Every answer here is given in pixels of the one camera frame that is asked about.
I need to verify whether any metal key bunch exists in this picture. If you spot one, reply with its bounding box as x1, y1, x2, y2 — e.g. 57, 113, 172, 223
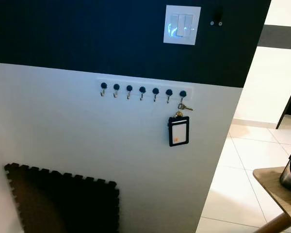
175, 100, 194, 118

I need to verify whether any small black wall fitting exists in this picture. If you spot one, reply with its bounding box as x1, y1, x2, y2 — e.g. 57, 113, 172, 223
210, 9, 224, 26

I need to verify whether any light wooden table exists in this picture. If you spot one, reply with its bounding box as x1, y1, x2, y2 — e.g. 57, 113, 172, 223
253, 166, 291, 233

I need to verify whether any brown foam puzzle mat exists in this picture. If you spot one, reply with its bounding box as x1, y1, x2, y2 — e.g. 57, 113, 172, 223
4, 163, 120, 233

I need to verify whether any white key hook rail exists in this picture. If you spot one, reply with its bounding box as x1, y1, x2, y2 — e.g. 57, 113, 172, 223
97, 78, 194, 101

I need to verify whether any white wall light switch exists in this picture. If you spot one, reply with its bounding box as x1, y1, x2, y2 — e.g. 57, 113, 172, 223
163, 5, 201, 46

